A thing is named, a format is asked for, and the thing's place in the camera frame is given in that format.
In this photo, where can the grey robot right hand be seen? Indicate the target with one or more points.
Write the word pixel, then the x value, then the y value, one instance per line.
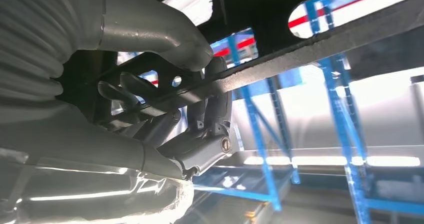
pixel 99 169

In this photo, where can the white vehicle with red stripe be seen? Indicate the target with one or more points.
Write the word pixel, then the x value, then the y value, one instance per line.
pixel 381 116

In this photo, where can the blue metal shelf rack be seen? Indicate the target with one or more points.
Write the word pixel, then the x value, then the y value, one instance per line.
pixel 354 169
pixel 265 162

